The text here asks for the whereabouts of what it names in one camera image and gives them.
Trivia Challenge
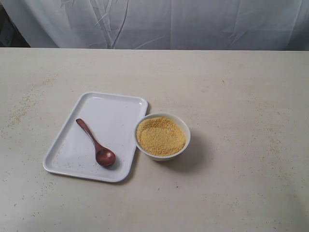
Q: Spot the yellow millet grain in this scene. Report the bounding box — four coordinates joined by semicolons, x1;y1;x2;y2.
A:
136;117;186;156

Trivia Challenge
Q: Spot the white ceramic bowl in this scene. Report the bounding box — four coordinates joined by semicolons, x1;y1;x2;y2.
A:
134;113;191;161

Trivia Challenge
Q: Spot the dark wooden spoon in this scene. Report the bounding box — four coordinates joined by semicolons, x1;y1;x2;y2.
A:
75;118;116;167

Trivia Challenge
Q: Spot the white backdrop cloth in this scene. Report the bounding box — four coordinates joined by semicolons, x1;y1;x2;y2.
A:
1;0;309;51

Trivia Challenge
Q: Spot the white rectangular plastic tray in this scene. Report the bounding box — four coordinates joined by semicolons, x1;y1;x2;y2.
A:
43;92;148;183

